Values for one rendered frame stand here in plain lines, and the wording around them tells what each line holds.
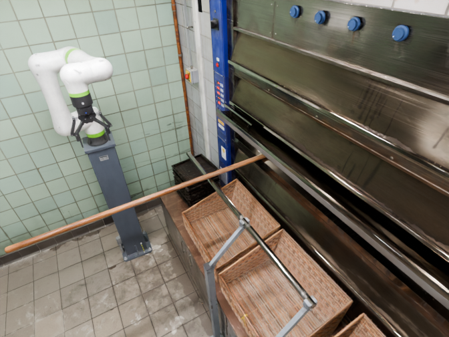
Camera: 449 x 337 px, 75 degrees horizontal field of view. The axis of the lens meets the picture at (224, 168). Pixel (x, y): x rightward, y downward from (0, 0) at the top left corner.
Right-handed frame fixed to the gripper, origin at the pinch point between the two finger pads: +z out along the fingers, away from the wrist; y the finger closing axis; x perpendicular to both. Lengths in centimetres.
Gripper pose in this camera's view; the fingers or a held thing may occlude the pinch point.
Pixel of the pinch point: (95, 141)
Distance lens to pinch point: 168.6
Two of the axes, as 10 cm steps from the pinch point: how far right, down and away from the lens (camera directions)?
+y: -8.8, 3.0, -3.7
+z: 0.3, 8.1, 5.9
